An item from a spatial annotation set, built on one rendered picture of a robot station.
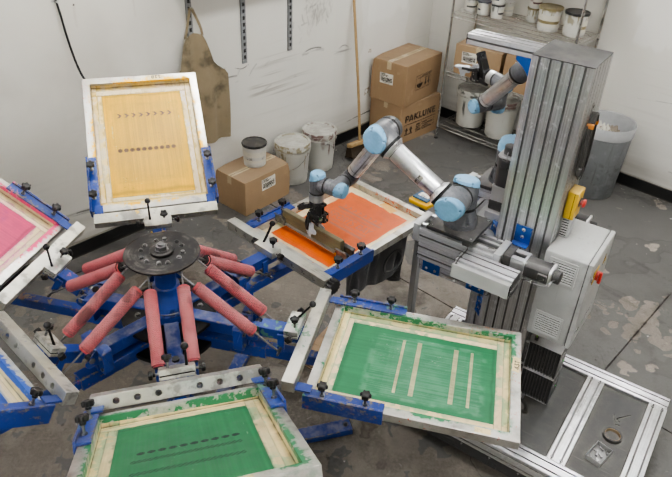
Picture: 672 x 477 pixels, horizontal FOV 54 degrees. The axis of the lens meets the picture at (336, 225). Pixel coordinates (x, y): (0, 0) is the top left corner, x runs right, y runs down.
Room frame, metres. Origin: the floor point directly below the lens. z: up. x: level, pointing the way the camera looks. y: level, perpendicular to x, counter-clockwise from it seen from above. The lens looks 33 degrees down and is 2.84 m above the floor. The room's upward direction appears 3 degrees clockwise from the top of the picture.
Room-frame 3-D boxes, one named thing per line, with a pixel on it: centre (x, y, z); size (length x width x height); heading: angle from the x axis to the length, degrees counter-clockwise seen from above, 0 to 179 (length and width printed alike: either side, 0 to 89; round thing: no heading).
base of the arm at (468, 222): (2.51, -0.56, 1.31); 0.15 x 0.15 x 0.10
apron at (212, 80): (4.62, 1.05, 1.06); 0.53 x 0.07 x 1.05; 138
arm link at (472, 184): (2.50, -0.55, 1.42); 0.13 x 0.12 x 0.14; 150
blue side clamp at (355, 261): (2.53, -0.07, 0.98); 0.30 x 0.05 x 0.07; 138
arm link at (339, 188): (2.70, 0.00, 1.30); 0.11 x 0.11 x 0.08; 60
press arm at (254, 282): (2.58, 0.26, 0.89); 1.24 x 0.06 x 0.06; 138
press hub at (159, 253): (2.12, 0.68, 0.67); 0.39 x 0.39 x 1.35
